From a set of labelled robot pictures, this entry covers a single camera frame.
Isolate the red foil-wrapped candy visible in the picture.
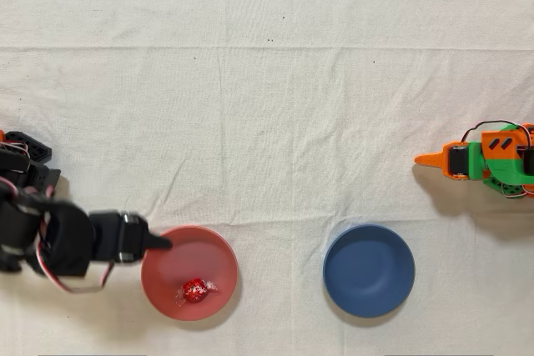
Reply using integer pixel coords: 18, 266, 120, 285
174, 277, 219, 307

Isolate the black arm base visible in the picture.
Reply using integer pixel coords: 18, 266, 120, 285
0, 129, 63, 198

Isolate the red bowl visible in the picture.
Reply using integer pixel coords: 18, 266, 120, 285
140, 224, 239, 323

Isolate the blue bowl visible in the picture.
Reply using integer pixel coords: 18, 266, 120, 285
321, 223, 416, 318

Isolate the white tablecloth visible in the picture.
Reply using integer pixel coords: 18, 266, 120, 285
0, 0, 534, 356

